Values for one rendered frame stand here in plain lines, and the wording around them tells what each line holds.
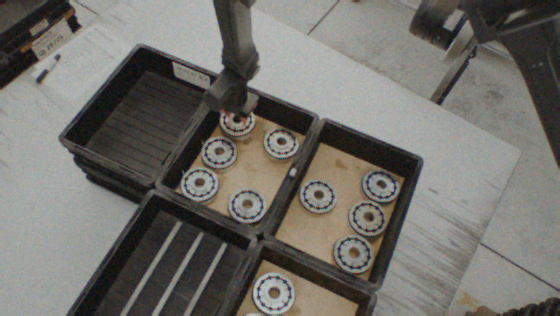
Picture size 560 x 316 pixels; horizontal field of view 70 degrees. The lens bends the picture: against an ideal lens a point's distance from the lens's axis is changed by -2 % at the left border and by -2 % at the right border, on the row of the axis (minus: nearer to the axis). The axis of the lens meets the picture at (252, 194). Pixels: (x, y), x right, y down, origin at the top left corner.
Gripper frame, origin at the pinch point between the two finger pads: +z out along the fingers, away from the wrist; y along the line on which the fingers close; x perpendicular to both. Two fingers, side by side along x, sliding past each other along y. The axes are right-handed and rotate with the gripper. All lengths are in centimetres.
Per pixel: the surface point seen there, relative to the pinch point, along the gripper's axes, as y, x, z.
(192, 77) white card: -19.1, 7.0, 0.3
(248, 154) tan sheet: 6.7, -6.3, 5.9
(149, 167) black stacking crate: -16.2, -23.2, 5.1
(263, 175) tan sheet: 13.6, -10.5, 5.8
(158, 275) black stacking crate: 2.7, -48.4, 4.5
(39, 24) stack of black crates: -115, 27, 36
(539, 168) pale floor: 129, 103, 94
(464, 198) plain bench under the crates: 72, 18, 21
